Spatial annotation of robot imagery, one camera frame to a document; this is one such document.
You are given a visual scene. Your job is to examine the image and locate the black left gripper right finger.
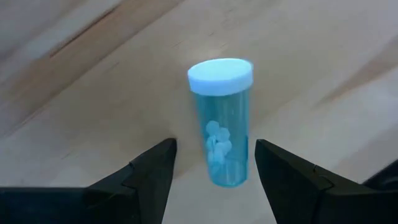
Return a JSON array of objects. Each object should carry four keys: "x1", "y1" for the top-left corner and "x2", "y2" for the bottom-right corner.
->
[{"x1": 254, "y1": 139, "x2": 398, "y2": 224}]

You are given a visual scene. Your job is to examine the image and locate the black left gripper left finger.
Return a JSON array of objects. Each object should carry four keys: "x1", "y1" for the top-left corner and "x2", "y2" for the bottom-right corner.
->
[{"x1": 0, "y1": 138, "x2": 178, "y2": 224}]

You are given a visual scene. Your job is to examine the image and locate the clear grey pill bottle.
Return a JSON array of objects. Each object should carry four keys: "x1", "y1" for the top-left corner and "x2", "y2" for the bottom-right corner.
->
[{"x1": 187, "y1": 57, "x2": 254, "y2": 189}]

